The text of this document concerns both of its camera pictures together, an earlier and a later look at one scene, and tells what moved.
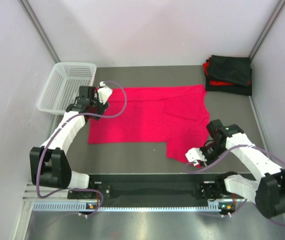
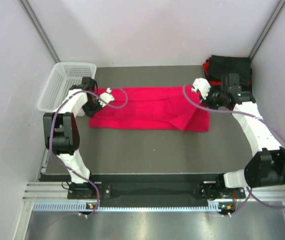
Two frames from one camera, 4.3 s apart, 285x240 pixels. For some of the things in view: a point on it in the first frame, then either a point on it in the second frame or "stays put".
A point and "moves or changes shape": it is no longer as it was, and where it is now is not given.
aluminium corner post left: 28,10 stays put
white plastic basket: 62,87 stays put
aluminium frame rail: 31,195 stays put
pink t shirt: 177,115 moves or changes shape
